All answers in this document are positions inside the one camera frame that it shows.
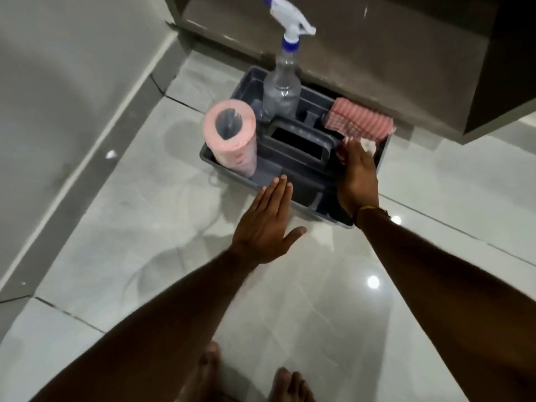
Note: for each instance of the brown cabinet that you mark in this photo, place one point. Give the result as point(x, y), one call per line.
point(398, 50)

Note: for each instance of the pink checked cloth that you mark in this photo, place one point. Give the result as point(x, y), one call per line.
point(360, 119)

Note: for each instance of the person's foot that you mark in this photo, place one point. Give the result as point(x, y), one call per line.
point(203, 376)
point(289, 387)

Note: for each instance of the orange wrist thread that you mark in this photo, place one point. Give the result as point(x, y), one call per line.
point(368, 210)

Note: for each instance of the person's left middle finger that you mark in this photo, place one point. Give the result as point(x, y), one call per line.
point(277, 196)

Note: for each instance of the pink paper towel roll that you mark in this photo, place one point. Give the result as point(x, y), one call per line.
point(234, 146)

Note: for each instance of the clear spray bottle white trigger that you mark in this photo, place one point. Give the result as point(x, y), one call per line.
point(281, 85)

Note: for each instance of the person's right foot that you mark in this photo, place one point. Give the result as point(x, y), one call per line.
point(289, 387)

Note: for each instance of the white cloth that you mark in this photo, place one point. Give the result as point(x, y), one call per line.
point(369, 145)

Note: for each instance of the person's left thumb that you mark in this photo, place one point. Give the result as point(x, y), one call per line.
point(294, 238)

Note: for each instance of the person's left foot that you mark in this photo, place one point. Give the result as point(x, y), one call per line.
point(203, 376)

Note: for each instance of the person's left hand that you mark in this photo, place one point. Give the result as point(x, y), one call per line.
point(259, 234)

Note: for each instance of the person's right hand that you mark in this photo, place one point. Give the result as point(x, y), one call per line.
point(359, 182)

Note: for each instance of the person's left forearm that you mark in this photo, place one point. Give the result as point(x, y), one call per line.
point(159, 330)

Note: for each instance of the person's right fingers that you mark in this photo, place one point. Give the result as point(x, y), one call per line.
point(351, 149)

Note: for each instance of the grey plastic cleaning caddy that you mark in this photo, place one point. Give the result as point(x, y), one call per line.
point(293, 163)

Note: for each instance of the person's left little finger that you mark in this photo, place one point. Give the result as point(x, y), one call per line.
point(256, 203)

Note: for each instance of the person's right forearm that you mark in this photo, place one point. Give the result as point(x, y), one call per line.
point(452, 301)

